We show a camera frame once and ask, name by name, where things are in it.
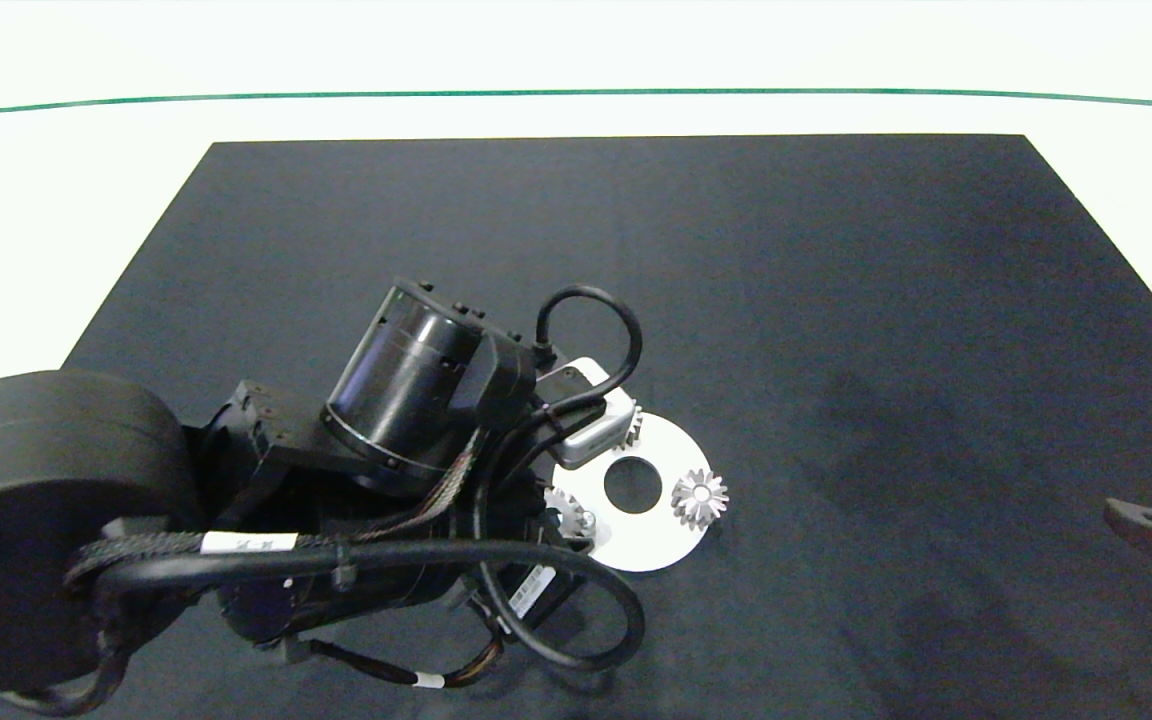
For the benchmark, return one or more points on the small steel planetary gear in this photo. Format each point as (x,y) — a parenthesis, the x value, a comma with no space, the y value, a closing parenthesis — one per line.
(712,501)
(561,503)
(633,428)

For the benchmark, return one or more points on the round white carrier plate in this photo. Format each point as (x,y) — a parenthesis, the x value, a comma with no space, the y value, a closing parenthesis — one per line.
(651,540)

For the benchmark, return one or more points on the dark mat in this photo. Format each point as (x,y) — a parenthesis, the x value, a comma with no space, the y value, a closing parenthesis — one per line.
(836,300)

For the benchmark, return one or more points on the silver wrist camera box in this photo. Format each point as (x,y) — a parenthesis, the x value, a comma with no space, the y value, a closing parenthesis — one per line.
(591,440)

